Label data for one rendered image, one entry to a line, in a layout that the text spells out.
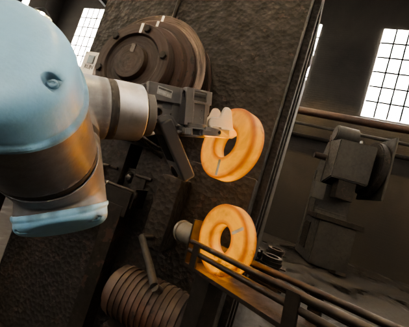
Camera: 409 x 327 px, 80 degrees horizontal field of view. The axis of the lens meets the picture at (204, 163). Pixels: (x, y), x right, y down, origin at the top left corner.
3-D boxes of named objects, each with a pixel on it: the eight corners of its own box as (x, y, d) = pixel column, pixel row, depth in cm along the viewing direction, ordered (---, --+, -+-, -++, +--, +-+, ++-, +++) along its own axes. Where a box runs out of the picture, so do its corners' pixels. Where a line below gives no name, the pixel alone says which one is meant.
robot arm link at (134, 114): (118, 141, 34) (102, 137, 41) (151, 143, 36) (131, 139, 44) (121, 74, 33) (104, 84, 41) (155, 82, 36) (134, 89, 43)
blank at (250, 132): (219, 119, 60) (210, 113, 58) (272, 108, 47) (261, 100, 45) (204, 180, 57) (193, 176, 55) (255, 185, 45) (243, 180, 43)
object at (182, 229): (187, 242, 69) (193, 221, 70) (207, 252, 62) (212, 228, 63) (170, 240, 66) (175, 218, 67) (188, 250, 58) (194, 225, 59)
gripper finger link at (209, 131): (234, 130, 45) (195, 124, 40) (233, 138, 46) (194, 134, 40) (219, 130, 49) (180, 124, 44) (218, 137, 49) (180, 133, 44)
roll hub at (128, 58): (93, 99, 88) (119, 29, 90) (159, 115, 79) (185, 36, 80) (82, 93, 83) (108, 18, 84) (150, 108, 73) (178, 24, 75)
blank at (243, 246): (212, 283, 56) (200, 283, 54) (205, 218, 64) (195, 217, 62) (265, 269, 46) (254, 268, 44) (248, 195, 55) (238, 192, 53)
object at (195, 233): (206, 265, 62) (215, 223, 63) (207, 266, 61) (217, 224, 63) (182, 264, 58) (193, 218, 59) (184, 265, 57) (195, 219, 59)
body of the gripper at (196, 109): (216, 93, 43) (152, 78, 36) (212, 141, 44) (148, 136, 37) (193, 96, 49) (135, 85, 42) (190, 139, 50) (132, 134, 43)
